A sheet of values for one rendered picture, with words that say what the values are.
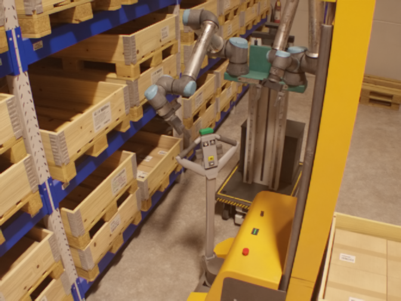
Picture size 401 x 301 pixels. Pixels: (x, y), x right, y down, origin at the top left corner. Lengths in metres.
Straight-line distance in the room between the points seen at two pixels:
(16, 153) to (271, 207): 1.62
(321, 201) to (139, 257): 2.09
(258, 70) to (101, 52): 1.26
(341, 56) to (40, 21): 1.42
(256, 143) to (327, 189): 1.91
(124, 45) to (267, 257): 1.73
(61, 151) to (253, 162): 1.97
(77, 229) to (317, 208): 1.55
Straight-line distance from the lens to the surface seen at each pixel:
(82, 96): 3.12
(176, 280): 3.32
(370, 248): 2.75
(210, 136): 2.38
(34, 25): 2.07
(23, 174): 2.13
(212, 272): 2.79
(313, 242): 1.98
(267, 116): 3.46
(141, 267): 3.44
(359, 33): 1.50
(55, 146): 2.33
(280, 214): 2.59
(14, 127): 2.02
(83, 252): 2.80
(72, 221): 2.63
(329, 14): 1.50
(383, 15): 7.45
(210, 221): 2.69
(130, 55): 2.86
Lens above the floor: 2.53
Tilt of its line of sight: 32 degrees down
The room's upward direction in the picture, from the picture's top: 1 degrees counter-clockwise
